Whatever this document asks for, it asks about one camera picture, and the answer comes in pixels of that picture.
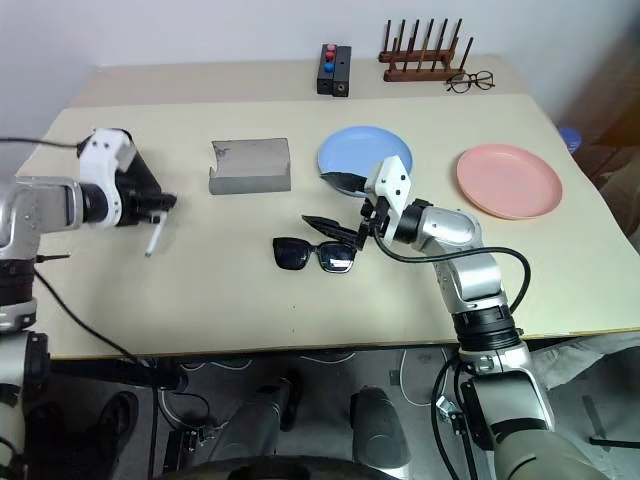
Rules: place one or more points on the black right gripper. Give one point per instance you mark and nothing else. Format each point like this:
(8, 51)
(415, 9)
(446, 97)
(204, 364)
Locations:
(374, 220)

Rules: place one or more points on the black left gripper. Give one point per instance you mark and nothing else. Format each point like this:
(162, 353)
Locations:
(132, 210)

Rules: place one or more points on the white marker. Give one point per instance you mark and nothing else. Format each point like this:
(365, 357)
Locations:
(153, 239)

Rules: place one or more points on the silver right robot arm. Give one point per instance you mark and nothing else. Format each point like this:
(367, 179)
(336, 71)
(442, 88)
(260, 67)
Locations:
(470, 260)

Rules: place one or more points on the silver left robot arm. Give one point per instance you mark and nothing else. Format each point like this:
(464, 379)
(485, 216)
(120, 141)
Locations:
(40, 200)

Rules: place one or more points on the grey glasses case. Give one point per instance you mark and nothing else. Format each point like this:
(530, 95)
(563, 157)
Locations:
(250, 162)

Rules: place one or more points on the blue plate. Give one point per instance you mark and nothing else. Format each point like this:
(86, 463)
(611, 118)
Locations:
(350, 145)

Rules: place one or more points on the black sunglasses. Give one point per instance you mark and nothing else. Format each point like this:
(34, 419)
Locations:
(290, 252)

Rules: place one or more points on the cream table mat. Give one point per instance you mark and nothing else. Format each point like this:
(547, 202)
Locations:
(200, 300)

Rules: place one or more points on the black block with balls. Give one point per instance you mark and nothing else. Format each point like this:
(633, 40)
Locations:
(325, 80)

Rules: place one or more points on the plain black block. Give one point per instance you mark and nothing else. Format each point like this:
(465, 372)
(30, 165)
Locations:
(343, 70)

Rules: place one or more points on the blue ball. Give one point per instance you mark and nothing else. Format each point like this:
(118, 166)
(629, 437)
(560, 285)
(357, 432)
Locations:
(328, 66)

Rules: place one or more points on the brown wooden plate rack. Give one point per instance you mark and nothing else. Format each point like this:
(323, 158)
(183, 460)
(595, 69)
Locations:
(415, 72)

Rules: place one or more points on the red ball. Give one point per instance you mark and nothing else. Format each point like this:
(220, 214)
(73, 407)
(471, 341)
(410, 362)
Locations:
(329, 50)

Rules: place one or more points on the pink plate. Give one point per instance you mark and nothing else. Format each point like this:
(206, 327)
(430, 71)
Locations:
(510, 180)

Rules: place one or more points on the dark grey robot leg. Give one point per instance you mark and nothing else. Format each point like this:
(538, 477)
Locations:
(260, 415)
(377, 430)

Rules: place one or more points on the black shoe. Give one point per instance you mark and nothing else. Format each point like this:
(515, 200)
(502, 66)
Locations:
(112, 425)

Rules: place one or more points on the blue round lid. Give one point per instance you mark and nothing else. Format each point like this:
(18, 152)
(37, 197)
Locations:
(571, 139)

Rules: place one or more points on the grey plastic sheet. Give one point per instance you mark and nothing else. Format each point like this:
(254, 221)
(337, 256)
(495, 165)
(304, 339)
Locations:
(595, 370)

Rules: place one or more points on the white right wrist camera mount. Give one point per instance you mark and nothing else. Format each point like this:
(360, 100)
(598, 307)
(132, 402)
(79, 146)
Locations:
(392, 180)

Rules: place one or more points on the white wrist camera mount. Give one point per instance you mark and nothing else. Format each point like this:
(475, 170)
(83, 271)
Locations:
(392, 180)
(97, 160)

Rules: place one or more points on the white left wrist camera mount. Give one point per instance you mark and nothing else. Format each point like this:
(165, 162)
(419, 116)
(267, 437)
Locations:
(97, 160)

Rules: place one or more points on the thin black frame eyeglasses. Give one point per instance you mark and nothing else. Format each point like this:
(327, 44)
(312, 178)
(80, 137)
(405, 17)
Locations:
(470, 80)

